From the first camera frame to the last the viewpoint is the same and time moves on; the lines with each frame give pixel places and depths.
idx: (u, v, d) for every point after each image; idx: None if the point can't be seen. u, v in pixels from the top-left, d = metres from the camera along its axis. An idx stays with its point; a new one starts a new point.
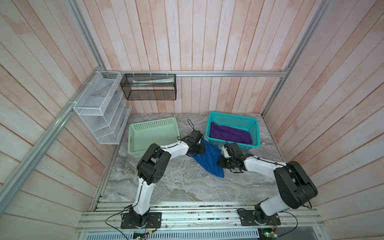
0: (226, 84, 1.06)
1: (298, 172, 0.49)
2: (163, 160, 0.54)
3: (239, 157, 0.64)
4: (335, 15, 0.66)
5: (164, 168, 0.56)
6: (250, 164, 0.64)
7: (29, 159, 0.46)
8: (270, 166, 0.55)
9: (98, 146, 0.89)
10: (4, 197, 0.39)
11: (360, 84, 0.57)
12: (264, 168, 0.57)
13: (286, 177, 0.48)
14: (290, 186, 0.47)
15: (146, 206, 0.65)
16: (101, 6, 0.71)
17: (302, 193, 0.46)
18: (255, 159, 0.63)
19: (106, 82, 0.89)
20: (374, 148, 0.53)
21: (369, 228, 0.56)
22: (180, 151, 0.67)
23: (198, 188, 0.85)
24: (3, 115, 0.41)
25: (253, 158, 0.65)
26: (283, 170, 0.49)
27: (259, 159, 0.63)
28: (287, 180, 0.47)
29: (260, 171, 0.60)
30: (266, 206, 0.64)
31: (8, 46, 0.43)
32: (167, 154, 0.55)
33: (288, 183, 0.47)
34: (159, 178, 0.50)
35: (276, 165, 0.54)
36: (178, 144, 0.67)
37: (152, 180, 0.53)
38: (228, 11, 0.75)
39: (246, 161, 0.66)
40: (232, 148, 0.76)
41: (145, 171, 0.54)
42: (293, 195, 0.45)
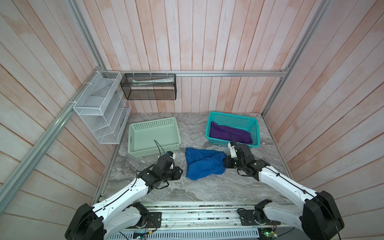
0: (226, 84, 1.05)
1: (329, 205, 0.43)
2: (90, 233, 0.39)
3: (250, 164, 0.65)
4: (335, 15, 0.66)
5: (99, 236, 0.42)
6: (267, 178, 0.57)
7: (29, 159, 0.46)
8: (294, 191, 0.48)
9: (98, 146, 0.89)
10: (4, 197, 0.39)
11: (360, 84, 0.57)
12: (287, 190, 0.50)
13: (319, 215, 0.41)
14: (322, 227, 0.41)
15: (135, 216, 0.62)
16: (101, 6, 0.71)
17: (331, 228, 0.42)
18: (274, 175, 0.55)
19: (106, 82, 0.89)
20: (374, 148, 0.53)
21: (369, 228, 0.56)
22: (134, 197, 0.52)
23: (198, 188, 0.85)
24: (3, 115, 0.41)
25: (271, 172, 0.57)
26: (315, 205, 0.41)
27: (279, 176, 0.54)
28: (319, 217, 0.41)
29: (278, 188, 0.53)
30: (270, 211, 0.62)
31: (8, 46, 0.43)
32: (97, 224, 0.40)
33: (320, 222, 0.41)
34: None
35: (304, 193, 0.46)
36: (129, 192, 0.51)
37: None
38: (228, 11, 0.75)
39: (260, 172, 0.59)
40: (244, 152, 0.66)
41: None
42: (322, 233, 0.41)
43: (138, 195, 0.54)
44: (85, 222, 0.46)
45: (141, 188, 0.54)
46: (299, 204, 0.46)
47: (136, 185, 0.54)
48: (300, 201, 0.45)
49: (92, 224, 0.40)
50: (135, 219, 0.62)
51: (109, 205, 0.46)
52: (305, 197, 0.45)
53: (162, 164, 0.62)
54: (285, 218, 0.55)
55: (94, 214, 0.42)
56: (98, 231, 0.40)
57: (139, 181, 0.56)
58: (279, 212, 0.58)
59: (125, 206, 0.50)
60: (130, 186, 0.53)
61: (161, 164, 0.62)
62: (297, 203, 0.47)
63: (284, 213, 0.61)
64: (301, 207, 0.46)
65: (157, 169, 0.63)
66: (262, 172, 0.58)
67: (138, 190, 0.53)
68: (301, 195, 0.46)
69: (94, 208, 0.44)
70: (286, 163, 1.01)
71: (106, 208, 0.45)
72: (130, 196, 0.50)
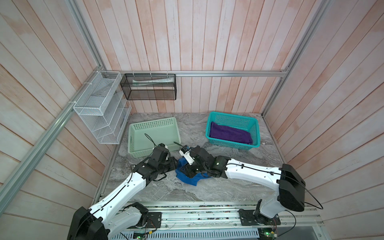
0: (226, 84, 1.05)
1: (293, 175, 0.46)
2: (92, 235, 0.38)
3: (214, 165, 0.59)
4: (335, 15, 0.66)
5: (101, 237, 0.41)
6: (234, 174, 0.55)
7: (29, 159, 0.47)
8: (263, 176, 0.48)
9: (98, 146, 0.89)
10: (4, 197, 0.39)
11: (360, 84, 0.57)
12: (256, 178, 0.50)
13: (292, 189, 0.43)
14: (297, 196, 0.44)
15: (135, 217, 0.61)
16: (101, 6, 0.71)
17: (302, 195, 0.46)
18: (240, 169, 0.53)
19: (106, 82, 0.89)
20: (374, 148, 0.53)
21: (369, 228, 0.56)
22: (132, 192, 0.51)
23: (199, 188, 0.85)
24: (3, 115, 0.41)
25: (236, 166, 0.55)
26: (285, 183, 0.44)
27: (244, 168, 0.53)
28: (293, 191, 0.44)
29: (246, 178, 0.53)
30: (266, 211, 0.62)
31: (8, 46, 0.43)
32: (96, 226, 0.39)
33: (295, 195, 0.44)
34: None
35: (273, 175, 0.47)
36: (125, 188, 0.49)
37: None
38: (228, 11, 0.75)
39: (227, 171, 0.55)
40: (202, 157, 0.60)
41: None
42: (300, 204, 0.44)
43: (137, 189, 0.53)
44: (85, 224, 0.45)
45: (138, 183, 0.52)
46: (271, 186, 0.47)
47: (132, 180, 0.52)
48: (272, 184, 0.46)
49: (92, 225, 0.39)
50: (136, 218, 0.62)
51: (106, 205, 0.44)
52: (275, 178, 0.46)
53: (158, 154, 0.61)
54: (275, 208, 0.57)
55: (93, 216, 0.41)
56: (99, 232, 0.40)
57: (136, 175, 0.54)
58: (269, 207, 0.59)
59: (124, 202, 0.49)
60: (126, 182, 0.51)
61: (157, 155, 0.61)
62: (270, 186, 0.48)
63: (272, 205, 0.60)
64: (275, 189, 0.47)
65: (153, 160, 0.62)
66: (228, 170, 0.55)
67: (135, 185, 0.51)
68: (271, 178, 0.47)
69: (92, 210, 0.42)
70: (286, 163, 1.01)
71: (104, 208, 0.43)
72: (128, 192, 0.49)
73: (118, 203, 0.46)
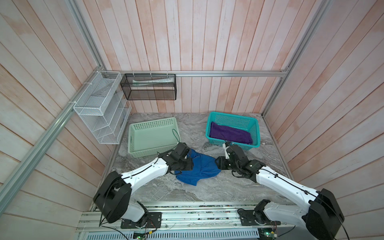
0: (226, 84, 1.05)
1: (332, 204, 0.43)
2: (119, 197, 0.41)
3: (246, 166, 0.61)
4: (335, 15, 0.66)
5: (124, 203, 0.44)
6: (265, 180, 0.55)
7: (29, 159, 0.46)
8: (295, 192, 0.47)
9: (98, 146, 0.89)
10: (4, 197, 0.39)
11: (360, 84, 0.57)
12: (287, 192, 0.49)
13: (324, 216, 0.41)
14: (327, 225, 0.41)
15: (138, 213, 0.62)
16: (101, 6, 0.71)
17: (334, 226, 0.42)
18: (271, 176, 0.54)
19: (106, 82, 0.89)
20: (374, 148, 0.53)
21: (369, 228, 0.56)
22: (154, 174, 0.55)
23: (198, 188, 0.85)
24: (3, 115, 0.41)
25: (269, 174, 0.55)
26: (319, 207, 0.41)
27: (277, 177, 0.53)
28: (324, 218, 0.41)
29: (277, 189, 0.52)
30: (271, 213, 0.62)
31: (8, 46, 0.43)
32: (125, 190, 0.43)
33: (326, 223, 0.41)
34: (118, 215, 0.45)
35: (306, 194, 0.46)
36: (151, 167, 0.54)
37: (109, 217, 0.42)
38: (228, 11, 0.75)
39: (258, 175, 0.56)
40: (237, 155, 0.63)
41: (101, 207, 0.43)
42: (328, 233, 0.41)
43: (158, 174, 0.57)
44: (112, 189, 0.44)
45: (163, 167, 0.57)
46: (301, 204, 0.46)
47: (158, 163, 0.57)
48: (303, 203, 0.45)
49: (121, 189, 0.42)
50: (138, 216, 0.63)
51: (135, 175, 0.49)
52: (308, 198, 0.44)
53: (181, 149, 0.66)
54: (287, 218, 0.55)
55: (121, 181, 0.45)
56: (126, 197, 0.43)
57: (161, 160, 0.59)
58: (280, 213, 0.57)
59: (148, 180, 0.53)
60: (153, 163, 0.56)
61: (180, 149, 0.66)
62: (300, 204, 0.46)
63: (286, 214, 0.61)
64: (303, 207, 0.45)
65: (176, 153, 0.67)
66: (260, 174, 0.56)
67: (160, 168, 0.56)
68: (304, 196, 0.45)
69: (123, 176, 0.47)
70: (286, 163, 1.01)
71: (133, 177, 0.48)
72: (153, 172, 0.53)
73: (145, 177, 0.50)
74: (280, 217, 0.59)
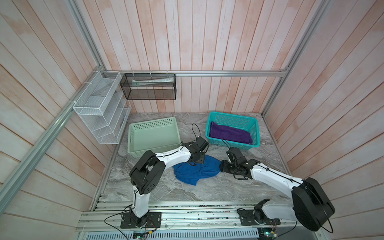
0: (226, 84, 1.06)
1: (317, 192, 0.45)
2: (155, 171, 0.48)
3: (243, 164, 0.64)
4: (335, 15, 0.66)
5: (158, 179, 0.51)
6: (258, 174, 0.59)
7: (29, 159, 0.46)
8: (283, 181, 0.50)
9: (98, 146, 0.89)
10: (4, 198, 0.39)
11: (360, 84, 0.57)
12: (276, 183, 0.52)
13: (306, 199, 0.43)
14: (310, 208, 0.43)
15: (144, 209, 0.64)
16: (101, 6, 0.71)
17: (323, 214, 0.43)
18: (264, 170, 0.58)
19: (106, 82, 0.89)
20: (374, 148, 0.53)
21: (369, 228, 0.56)
22: (180, 159, 0.61)
23: (199, 188, 0.85)
24: (3, 115, 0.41)
25: (261, 169, 0.60)
26: (303, 191, 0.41)
27: (268, 170, 0.57)
28: (307, 203, 0.43)
29: (268, 182, 0.56)
30: (269, 209, 0.63)
31: (8, 46, 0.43)
32: (161, 166, 0.49)
33: (309, 207, 0.43)
34: (151, 189, 0.52)
35: (292, 182, 0.49)
36: (178, 152, 0.61)
37: (143, 190, 0.48)
38: (228, 11, 0.75)
39: (253, 170, 0.61)
40: (235, 154, 0.70)
41: (139, 179, 0.50)
42: (314, 219, 0.42)
43: (182, 160, 0.63)
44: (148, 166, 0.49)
45: (187, 154, 0.63)
46: (289, 193, 0.48)
47: (183, 150, 0.64)
48: (287, 190, 0.48)
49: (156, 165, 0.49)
50: (143, 212, 0.64)
51: (167, 155, 0.56)
52: (292, 185, 0.48)
53: (201, 142, 0.74)
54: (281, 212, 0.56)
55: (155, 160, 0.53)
56: (160, 172, 0.49)
57: (185, 148, 0.66)
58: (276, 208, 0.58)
59: (174, 163, 0.59)
60: (180, 148, 0.64)
61: (201, 142, 0.74)
62: (285, 191, 0.50)
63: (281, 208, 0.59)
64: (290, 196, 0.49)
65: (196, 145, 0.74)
66: (253, 169, 0.61)
67: (185, 154, 0.63)
68: (289, 184, 0.48)
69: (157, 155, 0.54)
70: (286, 163, 1.01)
71: (165, 157, 0.55)
72: (180, 156, 0.60)
73: (173, 159, 0.57)
74: (277, 214, 0.59)
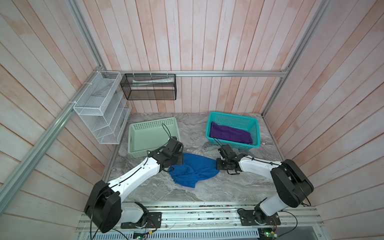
0: (226, 84, 1.05)
1: (294, 171, 0.49)
2: (109, 207, 0.40)
3: (232, 158, 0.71)
4: (335, 15, 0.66)
5: (116, 211, 0.43)
6: (245, 165, 0.64)
7: (29, 159, 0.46)
8: (265, 166, 0.55)
9: (98, 146, 0.89)
10: (4, 197, 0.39)
11: (360, 84, 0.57)
12: (259, 168, 0.57)
13: (283, 176, 0.48)
14: (287, 185, 0.47)
15: (138, 214, 0.62)
16: (101, 6, 0.71)
17: (300, 191, 0.47)
18: (249, 160, 0.63)
19: (106, 82, 0.89)
20: (374, 148, 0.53)
21: (369, 228, 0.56)
22: (146, 176, 0.53)
23: (199, 188, 0.85)
24: (3, 115, 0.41)
25: (247, 159, 0.65)
26: (280, 170, 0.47)
27: (253, 159, 0.62)
28: (284, 179, 0.47)
29: (255, 170, 0.60)
30: (266, 207, 0.63)
31: (8, 46, 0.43)
32: (113, 199, 0.41)
33: (286, 183, 0.47)
34: (114, 221, 0.45)
35: (272, 165, 0.53)
36: (140, 170, 0.51)
37: (103, 227, 0.41)
38: (228, 11, 0.75)
39: (240, 162, 0.66)
40: (226, 150, 0.75)
41: (95, 217, 0.42)
42: (292, 195, 0.46)
43: (151, 173, 0.55)
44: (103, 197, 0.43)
45: (153, 166, 0.54)
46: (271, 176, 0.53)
47: (148, 164, 0.54)
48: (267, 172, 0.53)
49: (109, 199, 0.41)
50: (138, 216, 0.63)
51: (124, 181, 0.46)
52: (272, 167, 0.52)
53: (173, 145, 0.64)
54: (274, 204, 0.58)
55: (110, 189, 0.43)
56: (116, 205, 0.41)
57: (150, 160, 0.56)
58: (269, 201, 0.60)
59: (139, 182, 0.51)
60: (142, 164, 0.53)
61: (172, 145, 0.64)
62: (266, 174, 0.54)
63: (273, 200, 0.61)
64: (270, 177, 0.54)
65: (168, 149, 0.64)
66: (241, 161, 0.66)
67: (151, 169, 0.53)
68: (269, 167, 0.53)
69: (110, 185, 0.44)
70: None
71: (122, 184, 0.45)
72: (145, 173, 0.51)
73: (134, 182, 0.48)
74: (274, 209, 0.60)
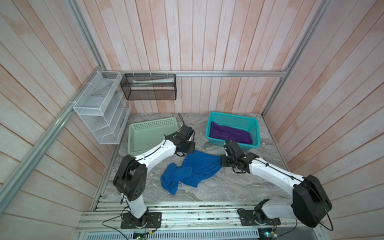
0: (226, 84, 1.05)
1: (316, 188, 0.45)
2: (137, 176, 0.45)
3: (241, 157, 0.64)
4: (335, 15, 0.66)
5: (142, 182, 0.49)
6: (257, 170, 0.58)
7: (29, 159, 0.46)
8: (284, 178, 0.49)
9: (98, 146, 0.89)
10: (4, 197, 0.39)
11: (360, 84, 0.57)
12: (275, 178, 0.51)
13: (306, 197, 0.43)
14: (311, 207, 0.43)
15: (142, 209, 0.64)
16: (101, 6, 0.71)
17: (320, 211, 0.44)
18: (263, 166, 0.57)
19: (106, 82, 0.89)
20: (374, 149, 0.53)
21: (369, 228, 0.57)
22: (165, 154, 0.58)
23: (199, 188, 0.85)
24: (3, 115, 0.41)
25: (260, 164, 0.58)
26: (304, 189, 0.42)
27: (268, 166, 0.56)
28: (308, 200, 0.43)
29: (269, 178, 0.54)
30: (269, 210, 0.63)
31: (8, 46, 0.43)
32: (141, 169, 0.46)
33: (309, 205, 0.43)
34: (140, 191, 0.50)
35: (292, 179, 0.48)
36: (161, 149, 0.57)
37: (131, 195, 0.46)
38: (228, 11, 0.75)
39: (251, 165, 0.60)
40: (233, 148, 0.68)
41: (122, 187, 0.47)
42: (313, 216, 0.42)
43: (168, 153, 0.60)
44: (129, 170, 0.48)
45: (171, 146, 0.60)
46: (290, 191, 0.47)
47: (166, 144, 0.60)
48: (288, 187, 0.47)
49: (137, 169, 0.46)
50: (141, 212, 0.64)
51: (148, 156, 0.52)
52: (293, 182, 0.47)
53: (186, 130, 0.70)
54: (282, 212, 0.56)
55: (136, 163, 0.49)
56: (142, 177, 0.47)
57: (168, 142, 0.61)
58: (276, 207, 0.58)
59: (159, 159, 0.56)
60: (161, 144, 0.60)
61: (185, 130, 0.70)
62: (287, 190, 0.48)
63: (280, 207, 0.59)
64: (290, 193, 0.47)
65: (181, 134, 0.70)
66: (252, 164, 0.59)
67: (169, 148, 0.59)
68: (290, 181, 0.47)
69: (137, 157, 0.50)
70: (286, 163, 1.01)
71: (147, 158, 0.51)
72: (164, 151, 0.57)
73: (157, 157, 0.54)
74: (277, 214, 0.59)
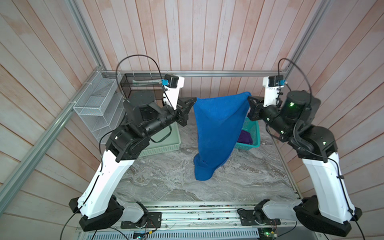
0: (226, 84, 1.05)
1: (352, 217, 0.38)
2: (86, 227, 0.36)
3: (310, 136, 0.36)
4: (335, 15, 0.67)
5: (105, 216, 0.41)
6: (320, 173, 0.36)
7: (29, 159, 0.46)
8: (341, 207, 0.37)
9: (98, 146, 0.89)
10: (3, 197, 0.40)
11: (360, 84, 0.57)
12: (328, 198, 0.38)
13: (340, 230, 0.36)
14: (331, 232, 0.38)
15: (137, 215, 0.62)
16: (101, 6, 0.71)
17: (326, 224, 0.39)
18: (331, 176, 0.36)
19: (106, 82, 0.89)
20: (374, 148, 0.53)
21: (370, 228, 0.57)
22: (110, 181, 0.37)
23: (198, 188, 0.85)
24: (3, 115, 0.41)
25: (332, 172, 0.36)
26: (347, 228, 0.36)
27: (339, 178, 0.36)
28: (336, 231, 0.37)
29: (318, 185, 0.39)
30: (271, 212, 0.62)
31: (8, 46, 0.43)
32: (83, 223, 0.36)
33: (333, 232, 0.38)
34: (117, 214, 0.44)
35: (346, 212, 0.37)
36: (100, 180, 0.35)
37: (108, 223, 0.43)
38: (228, 11, 0.75)
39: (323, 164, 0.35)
40: (309, 116, 0.34)
41: None
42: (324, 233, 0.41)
43: (121, 170, 0.37)
44: None
45: (113, 170, 0.35)
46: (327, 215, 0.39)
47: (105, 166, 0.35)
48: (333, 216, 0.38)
49: (82, 220, 0.36)
50: (137, 217, 0.62)
51: (88, 200, 0.36)
52: (346, 217, 0.37)
53: (133, 116, 0.32)
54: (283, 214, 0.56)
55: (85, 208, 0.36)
56: (93, 222, 0.37)
57: (109, 158, 0.35)
58: (277, 209, 0.58)
59: (110, 187, 0.38)
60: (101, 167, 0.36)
61: (132, 116, 0.32)
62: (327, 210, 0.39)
63: (281, 209, 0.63)
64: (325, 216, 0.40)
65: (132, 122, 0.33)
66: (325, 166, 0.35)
67: (110, 173, 0.35)
68: (343, 215, 0.37)
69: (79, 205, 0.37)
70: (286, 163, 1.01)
71: (86, 204, 0.36)
72: (106, 180, 0.36)
73: (98, 197, 0.37)
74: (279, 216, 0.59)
